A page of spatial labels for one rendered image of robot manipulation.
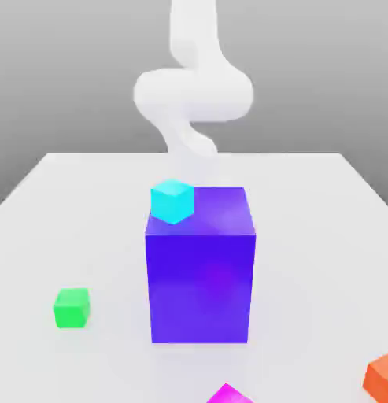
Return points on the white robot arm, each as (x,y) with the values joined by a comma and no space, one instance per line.
(193,94)

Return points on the small cyan cube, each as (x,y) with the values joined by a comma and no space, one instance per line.
(172,203)

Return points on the small green cube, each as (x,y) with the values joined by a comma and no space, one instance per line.
(70,310)

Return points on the small magenta cube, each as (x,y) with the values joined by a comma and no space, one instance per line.
(229,396)

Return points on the large purple box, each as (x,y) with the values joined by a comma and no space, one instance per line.
(200,283)

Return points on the large orange box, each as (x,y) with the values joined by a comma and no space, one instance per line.
(382,379)

